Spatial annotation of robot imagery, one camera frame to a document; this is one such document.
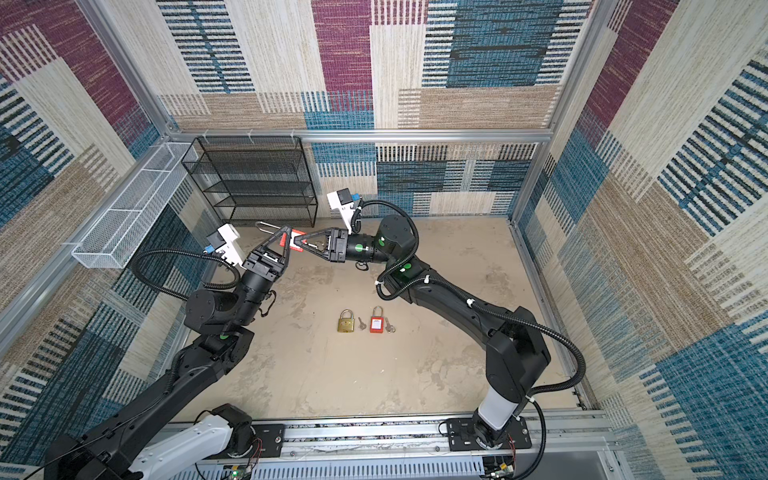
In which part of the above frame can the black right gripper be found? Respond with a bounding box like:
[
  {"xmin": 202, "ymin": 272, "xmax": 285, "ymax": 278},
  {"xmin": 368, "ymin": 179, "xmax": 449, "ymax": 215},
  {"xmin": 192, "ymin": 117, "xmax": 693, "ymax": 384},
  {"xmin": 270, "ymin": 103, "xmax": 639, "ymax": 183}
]
[{"xmin": 295, "ymin": 227, "xmax": 394, "ymax": 265}]

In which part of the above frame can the brass padlock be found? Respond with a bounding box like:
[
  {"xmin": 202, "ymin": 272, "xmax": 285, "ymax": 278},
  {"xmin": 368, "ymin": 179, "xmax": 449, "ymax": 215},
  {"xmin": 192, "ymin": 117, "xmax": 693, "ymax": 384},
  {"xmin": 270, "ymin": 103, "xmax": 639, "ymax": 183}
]
[{"xmin": 337, "ymin": 309, "xmax": 356, "ymax": 333}]

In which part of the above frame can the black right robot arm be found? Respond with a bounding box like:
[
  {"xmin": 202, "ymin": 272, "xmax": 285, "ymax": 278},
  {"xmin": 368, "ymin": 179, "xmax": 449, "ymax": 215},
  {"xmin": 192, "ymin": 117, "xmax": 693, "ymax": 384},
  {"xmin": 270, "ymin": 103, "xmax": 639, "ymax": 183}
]
[{"xmin": 292, "ymin": 201, "xmax": 587, "ymax": 449}]

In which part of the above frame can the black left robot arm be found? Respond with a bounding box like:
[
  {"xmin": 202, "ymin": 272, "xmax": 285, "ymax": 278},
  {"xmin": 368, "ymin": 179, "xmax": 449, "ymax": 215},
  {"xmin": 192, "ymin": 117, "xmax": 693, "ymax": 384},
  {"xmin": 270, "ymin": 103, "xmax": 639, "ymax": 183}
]
[{"xmin": 42, "ymin": 227, "xmax": 292, "ymax": 479}]

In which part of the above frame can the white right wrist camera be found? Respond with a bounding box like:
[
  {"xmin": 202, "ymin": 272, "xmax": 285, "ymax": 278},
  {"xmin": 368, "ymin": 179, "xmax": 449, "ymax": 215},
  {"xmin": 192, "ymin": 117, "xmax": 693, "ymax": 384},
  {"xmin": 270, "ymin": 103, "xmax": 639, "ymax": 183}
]
[{"xmin": 326, "ymin": 188, "xmax": 361, "ymax": 234}]

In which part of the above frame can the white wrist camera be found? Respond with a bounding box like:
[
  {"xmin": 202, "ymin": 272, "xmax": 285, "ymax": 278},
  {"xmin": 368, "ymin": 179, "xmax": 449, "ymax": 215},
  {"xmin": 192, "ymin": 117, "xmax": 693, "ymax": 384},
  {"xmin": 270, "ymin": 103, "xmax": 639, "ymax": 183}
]
[
  {"xmin": 204, "ymin": 224, "xmax": 245, "ymax": 267},
  {"xmin": 326, "ymin": 188, "xmax": 361, "ymax": 234}
]

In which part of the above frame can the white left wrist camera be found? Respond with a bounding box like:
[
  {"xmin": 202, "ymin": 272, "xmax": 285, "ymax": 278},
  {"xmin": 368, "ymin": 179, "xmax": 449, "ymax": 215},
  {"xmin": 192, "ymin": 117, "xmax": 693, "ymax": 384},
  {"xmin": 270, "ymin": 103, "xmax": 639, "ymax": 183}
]
[{"xmin": 204, "ymin": 224, "xmax": 245, "ymax": 267}]

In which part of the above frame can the black wire shelf rack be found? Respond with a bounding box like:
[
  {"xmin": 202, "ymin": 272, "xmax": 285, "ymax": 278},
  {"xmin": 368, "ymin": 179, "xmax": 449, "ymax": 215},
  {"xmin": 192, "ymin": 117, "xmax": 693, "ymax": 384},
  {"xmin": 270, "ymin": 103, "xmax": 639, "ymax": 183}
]
[{"xmin": 181, "ymin": 136, "xmax": 318, "ymax": 226}]

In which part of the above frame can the white mesh wall basket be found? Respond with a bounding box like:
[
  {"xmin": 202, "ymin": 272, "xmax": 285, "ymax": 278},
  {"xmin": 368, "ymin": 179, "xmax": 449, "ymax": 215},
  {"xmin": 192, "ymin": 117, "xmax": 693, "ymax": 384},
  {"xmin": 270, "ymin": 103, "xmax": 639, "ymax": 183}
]
[{"xmin": 72, "ymin": 142, "xmax": 190, "ymax": 269}]

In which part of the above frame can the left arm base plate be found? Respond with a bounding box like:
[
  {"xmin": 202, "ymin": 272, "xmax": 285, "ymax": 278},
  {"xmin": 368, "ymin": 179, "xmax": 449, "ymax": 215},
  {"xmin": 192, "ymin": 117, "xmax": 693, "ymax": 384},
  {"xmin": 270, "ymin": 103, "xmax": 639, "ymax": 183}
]
[{"xmin": 225, "ymin": 423, "xmax": 286, "ymax": 461}]

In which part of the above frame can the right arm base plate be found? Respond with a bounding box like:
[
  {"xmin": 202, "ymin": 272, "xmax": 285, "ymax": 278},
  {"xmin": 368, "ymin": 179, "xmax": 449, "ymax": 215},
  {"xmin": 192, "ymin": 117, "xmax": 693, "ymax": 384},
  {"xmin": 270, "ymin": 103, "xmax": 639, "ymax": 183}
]
[{"xmin": 438, "ymin": 416, "xmax": 532, "ymax": 451}]

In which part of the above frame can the aluminium front rail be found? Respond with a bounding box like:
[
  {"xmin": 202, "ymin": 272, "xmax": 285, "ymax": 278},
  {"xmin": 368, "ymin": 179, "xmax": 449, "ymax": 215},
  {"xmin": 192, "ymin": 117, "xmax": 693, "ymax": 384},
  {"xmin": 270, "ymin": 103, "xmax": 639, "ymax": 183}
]
[{"xmin": 153, "ymin": 409, "xmax": 632, "ymax": 479}]

